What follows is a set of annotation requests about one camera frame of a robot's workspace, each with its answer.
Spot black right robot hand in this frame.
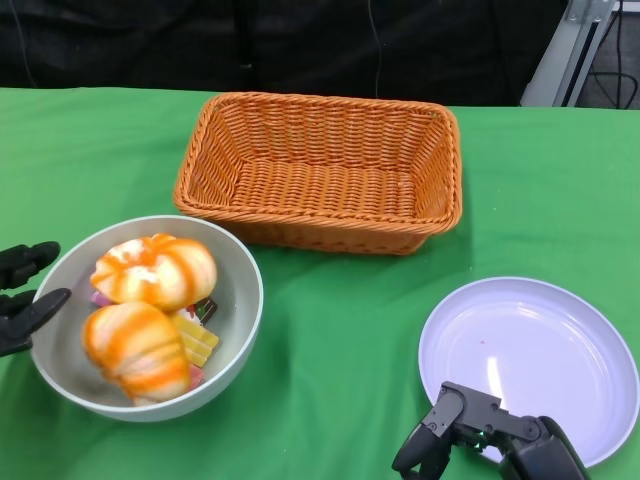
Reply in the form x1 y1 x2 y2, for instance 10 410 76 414
391 381 591 480

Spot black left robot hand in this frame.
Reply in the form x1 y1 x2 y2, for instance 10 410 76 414
0 241 71 357

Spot oval orange striped bread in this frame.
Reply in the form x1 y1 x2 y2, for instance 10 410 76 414
82 301 192 407

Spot ring-shaped orange striped bread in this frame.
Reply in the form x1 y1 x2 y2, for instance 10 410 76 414
91 233 219 307

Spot grey-green bowl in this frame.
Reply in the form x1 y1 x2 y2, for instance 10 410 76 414
30 214 265 424

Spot pale lavender plate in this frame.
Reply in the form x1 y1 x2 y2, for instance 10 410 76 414
417 277 627 469

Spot yellow layered cake slice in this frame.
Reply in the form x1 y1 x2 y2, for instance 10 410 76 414
172 314 220 369

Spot chocolate cake piece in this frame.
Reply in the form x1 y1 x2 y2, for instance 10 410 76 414
192 297 219 324

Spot orange wicker basket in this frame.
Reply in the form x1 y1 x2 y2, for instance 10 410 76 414
173 92 464 256

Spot green tablecloth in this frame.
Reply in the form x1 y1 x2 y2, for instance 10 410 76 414
0 85 640 480

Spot black backdrop cloth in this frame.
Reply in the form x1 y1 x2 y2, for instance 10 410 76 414
0 0 561 107

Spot black stand pole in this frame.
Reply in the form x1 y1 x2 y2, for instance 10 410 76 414
234 0 254 91

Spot grey aluminium frame post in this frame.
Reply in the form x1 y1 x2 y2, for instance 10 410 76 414
519 0 619 107

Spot black floor cable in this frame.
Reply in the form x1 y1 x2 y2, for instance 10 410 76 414
589 9 640 109

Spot black hanging cable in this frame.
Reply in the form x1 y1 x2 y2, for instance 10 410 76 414
364 0 385 96

